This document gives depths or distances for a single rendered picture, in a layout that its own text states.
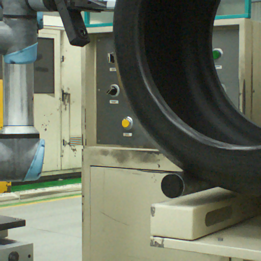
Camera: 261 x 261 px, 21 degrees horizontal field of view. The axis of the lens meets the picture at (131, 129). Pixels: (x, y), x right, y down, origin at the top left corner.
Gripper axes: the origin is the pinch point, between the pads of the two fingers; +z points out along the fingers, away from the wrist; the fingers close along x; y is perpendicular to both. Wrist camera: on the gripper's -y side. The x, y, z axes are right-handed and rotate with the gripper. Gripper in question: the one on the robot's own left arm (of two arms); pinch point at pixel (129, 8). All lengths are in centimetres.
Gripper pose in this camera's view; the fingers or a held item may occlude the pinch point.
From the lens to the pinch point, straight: 142.1
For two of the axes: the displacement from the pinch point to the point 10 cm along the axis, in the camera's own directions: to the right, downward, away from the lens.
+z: 8.3, 1.3, -5.4
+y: 1.0, -9.9, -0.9
